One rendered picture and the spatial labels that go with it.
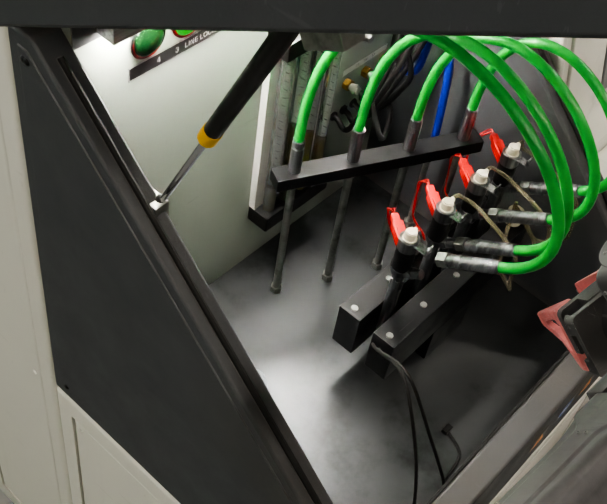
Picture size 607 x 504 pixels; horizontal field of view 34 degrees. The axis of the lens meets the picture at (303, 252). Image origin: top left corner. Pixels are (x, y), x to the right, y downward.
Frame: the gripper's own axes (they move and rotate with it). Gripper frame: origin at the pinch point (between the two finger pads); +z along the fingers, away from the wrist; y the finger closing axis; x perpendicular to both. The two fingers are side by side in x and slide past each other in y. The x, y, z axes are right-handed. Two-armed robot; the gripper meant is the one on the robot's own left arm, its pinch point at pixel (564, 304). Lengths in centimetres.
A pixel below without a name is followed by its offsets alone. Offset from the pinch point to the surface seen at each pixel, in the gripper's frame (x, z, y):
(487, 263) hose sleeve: 1.5, 23.5, -6.0
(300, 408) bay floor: 15, 54, 17
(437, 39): -25.8, 15.7, -9.6
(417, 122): -13.0, 44.8, -17.0
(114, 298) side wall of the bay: -18, 34, 32
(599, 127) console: 7, 55, -50
